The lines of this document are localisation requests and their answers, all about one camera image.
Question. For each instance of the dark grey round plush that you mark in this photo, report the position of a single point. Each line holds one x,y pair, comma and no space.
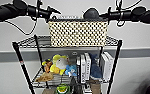
91,13

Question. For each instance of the tall wide white box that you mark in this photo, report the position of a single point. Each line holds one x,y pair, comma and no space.
107,66

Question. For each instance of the tall brown cardboard box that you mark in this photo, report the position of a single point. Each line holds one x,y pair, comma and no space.
95,87

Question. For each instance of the yellow white plush duck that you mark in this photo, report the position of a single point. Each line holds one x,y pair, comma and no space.
59,64

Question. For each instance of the green round toy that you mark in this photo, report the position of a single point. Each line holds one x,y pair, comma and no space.
62,90

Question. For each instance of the pale basket with dark spots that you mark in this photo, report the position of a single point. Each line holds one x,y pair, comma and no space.
77,32

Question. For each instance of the fashion magazine with face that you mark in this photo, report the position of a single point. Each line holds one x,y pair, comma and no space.
69,17

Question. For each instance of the long grey wall band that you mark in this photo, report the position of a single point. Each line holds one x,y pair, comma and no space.
141,53

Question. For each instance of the white box with black edge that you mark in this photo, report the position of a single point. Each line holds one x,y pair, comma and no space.
78,68

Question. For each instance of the small blue plush toy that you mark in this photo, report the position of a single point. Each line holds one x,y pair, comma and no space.
71,70

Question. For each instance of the slim white box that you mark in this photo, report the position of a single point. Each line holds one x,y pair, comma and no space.
86,66

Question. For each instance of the black upright bag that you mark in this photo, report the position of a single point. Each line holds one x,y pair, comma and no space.
74,86

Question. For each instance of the brown orange plush toy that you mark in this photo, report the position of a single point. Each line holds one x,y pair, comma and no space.
46,77

